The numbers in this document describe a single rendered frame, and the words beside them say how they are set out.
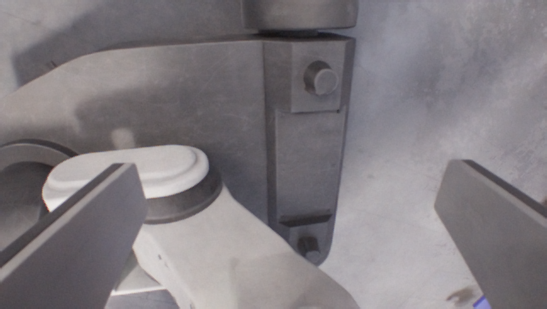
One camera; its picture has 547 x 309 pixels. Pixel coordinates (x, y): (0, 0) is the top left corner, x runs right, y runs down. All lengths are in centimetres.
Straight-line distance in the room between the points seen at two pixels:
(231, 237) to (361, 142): 54
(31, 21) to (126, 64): 28
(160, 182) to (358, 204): 67
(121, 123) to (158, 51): 13
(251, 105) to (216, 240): 24
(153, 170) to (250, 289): 19
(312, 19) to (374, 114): 39
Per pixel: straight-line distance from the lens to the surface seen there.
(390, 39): 73
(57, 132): 54
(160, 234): 34
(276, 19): 44
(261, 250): 30
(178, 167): 35
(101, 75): 48
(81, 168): 41
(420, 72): 80
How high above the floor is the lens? 61
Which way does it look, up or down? 60 degrees down
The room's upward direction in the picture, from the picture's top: 158 degrees clockwise
